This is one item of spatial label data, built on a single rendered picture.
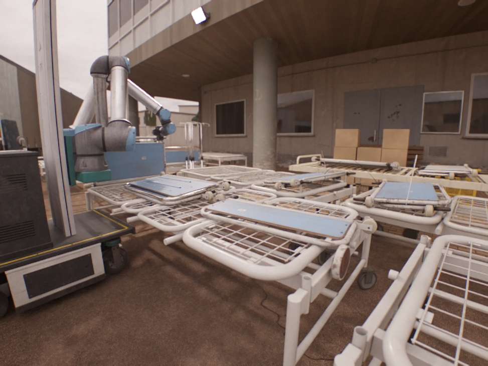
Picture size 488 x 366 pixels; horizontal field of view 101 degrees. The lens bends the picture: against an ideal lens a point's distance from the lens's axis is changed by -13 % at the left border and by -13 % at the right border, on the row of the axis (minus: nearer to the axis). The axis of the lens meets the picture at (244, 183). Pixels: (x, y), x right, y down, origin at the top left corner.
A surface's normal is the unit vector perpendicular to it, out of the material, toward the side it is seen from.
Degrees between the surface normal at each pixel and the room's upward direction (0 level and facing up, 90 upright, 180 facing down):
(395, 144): 90
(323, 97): 90
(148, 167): 90
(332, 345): 0
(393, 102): 90
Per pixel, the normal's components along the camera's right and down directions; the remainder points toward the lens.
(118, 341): 0.00, -0.98
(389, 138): -0.55, 0.15
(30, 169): 0.79, 0.11
